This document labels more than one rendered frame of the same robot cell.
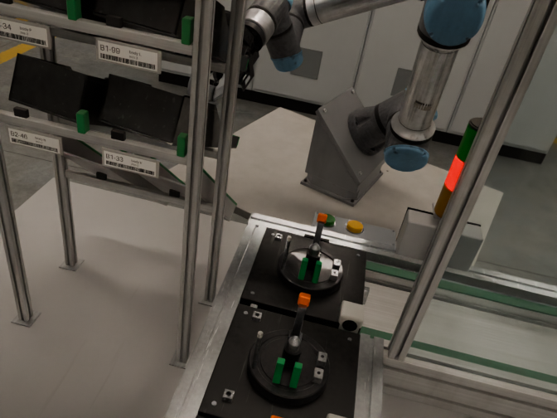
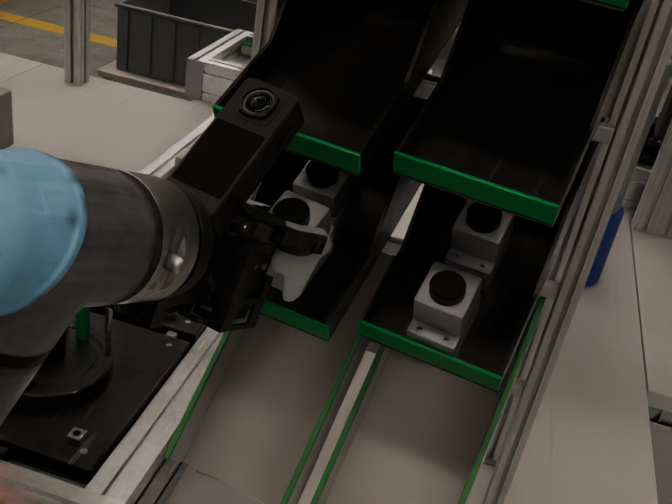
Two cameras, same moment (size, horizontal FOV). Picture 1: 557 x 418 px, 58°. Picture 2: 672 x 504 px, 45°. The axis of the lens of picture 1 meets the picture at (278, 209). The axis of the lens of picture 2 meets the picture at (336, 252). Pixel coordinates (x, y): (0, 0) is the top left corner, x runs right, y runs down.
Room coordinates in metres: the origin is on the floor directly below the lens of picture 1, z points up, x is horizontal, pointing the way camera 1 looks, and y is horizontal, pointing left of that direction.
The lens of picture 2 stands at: (1.50, 0.27, 1.61)
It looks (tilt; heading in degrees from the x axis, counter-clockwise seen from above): 30 degrees down; 185
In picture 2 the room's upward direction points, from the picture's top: 10 degrees clockwise
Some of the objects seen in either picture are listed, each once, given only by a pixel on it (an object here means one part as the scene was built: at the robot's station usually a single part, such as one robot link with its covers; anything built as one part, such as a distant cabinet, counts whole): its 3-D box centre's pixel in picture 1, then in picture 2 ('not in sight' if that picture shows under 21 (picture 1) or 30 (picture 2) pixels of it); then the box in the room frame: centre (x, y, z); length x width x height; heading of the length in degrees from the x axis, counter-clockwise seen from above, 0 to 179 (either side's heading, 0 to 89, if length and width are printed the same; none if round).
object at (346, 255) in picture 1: (307, 275); (52, 374); (0.81, -0.09, 0.96); 0.24 x 0.24 x 0.02; 85
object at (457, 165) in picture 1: (467, 173); not in sight; (0.68, -0.27, 1.34); 0.05 x 0.05 x 0.05
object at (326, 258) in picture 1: (309, 269); (51, 361); (0.81, -0.09, 0.98); 0.14 x 0.14 x 0.02
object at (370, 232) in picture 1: (351, 237); not in sight; (1.02, -0.19, 0.93); 0.21 x 0.07 x 0.06; 85
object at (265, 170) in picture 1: (344, 186); not in sight; (1.40, -0.20, 0.84); 0.90 x 0.70 x 0.03; 65
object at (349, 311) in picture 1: (350, 317); not in sight; (0.70, -0.18, 0.97); 0.05 x 0.05 x 0.04; 85
